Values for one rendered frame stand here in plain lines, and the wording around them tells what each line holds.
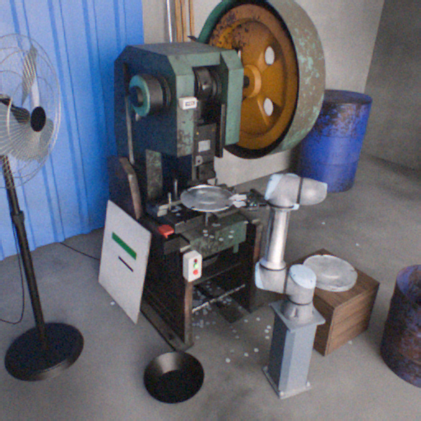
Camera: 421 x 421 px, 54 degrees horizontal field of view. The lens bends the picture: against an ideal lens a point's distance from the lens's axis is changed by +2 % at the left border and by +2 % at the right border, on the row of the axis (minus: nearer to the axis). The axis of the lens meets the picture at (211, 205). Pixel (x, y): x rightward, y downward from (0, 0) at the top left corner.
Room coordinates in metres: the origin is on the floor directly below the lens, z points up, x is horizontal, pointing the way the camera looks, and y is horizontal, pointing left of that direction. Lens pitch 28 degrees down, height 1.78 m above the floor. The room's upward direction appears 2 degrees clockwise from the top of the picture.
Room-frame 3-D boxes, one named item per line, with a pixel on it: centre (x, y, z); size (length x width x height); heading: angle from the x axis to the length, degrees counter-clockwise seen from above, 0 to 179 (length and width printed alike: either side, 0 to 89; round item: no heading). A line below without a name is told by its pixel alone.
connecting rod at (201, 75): (2.04, 0.10, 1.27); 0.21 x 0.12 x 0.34; 39
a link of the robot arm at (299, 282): (1.47, -0.41, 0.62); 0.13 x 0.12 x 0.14; 75
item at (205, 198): (1.94, 0.02, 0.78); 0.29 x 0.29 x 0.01
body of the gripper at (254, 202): (1.92, -0.24, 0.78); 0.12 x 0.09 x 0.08; 91
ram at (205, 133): (2.01, 0.08, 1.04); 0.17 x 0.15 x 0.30; 39
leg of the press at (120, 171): (1.98, 0.40, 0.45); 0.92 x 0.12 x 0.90; 39
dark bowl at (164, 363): (1.41, 0.15, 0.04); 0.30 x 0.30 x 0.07
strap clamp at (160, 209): (1.94, 0.23, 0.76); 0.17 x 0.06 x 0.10; 129
